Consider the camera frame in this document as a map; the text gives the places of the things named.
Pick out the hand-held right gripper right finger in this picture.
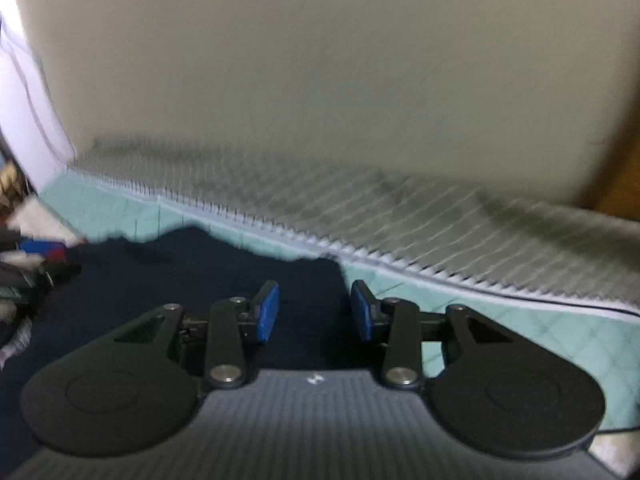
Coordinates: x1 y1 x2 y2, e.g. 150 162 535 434
350 280 516 392

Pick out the navy red knitted sweater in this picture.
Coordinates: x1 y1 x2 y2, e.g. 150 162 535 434
0 226 351 466

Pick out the white fabric sheet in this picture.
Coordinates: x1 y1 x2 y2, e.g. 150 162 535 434
0 10 78 196

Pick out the brown wooden furniture piece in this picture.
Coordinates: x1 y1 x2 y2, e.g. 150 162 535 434
582 110 640 221

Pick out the grey mesh cloth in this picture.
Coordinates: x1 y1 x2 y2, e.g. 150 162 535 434
75 132 640 311

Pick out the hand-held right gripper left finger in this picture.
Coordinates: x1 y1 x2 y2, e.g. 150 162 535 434
114 280 281 391

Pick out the blurred clutter pile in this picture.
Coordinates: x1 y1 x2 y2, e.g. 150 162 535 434
0 160 90 361

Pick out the teal quilted blanket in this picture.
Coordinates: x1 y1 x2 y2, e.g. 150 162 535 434
37 167 640 433

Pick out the cream chevron blanket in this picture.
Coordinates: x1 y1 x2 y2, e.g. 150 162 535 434
590 430 637 477

